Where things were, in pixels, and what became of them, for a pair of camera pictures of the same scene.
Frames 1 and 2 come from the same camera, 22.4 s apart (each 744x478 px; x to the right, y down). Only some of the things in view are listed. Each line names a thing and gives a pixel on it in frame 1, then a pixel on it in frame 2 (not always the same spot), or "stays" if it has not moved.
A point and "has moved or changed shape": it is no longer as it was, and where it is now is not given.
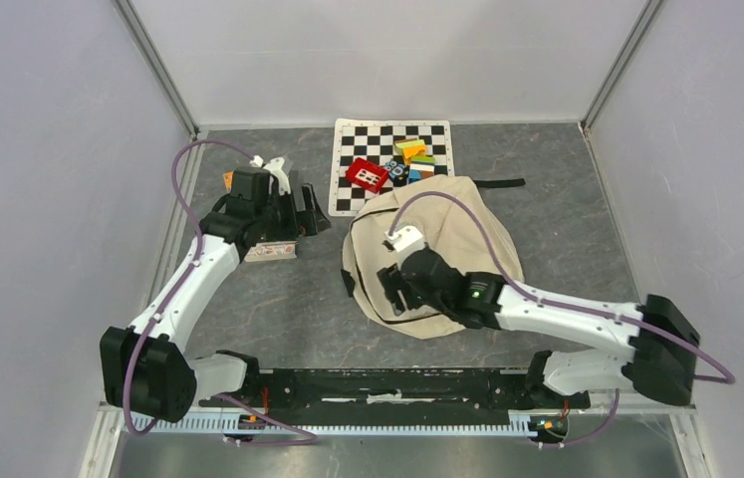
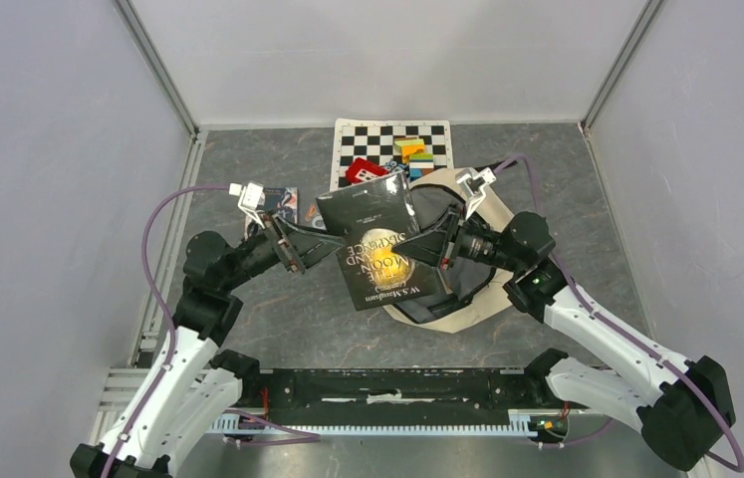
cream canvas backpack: x=455 y=219 has moved or changed shape
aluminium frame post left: x=157 y=64 stays
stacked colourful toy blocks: x=420 y=167 stays
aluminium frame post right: x=648 y=12 stays
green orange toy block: x=409 y=147 stays
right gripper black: x=392 y=283 → x=438 y=246
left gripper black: x=308 y=222 → x=304 y=247
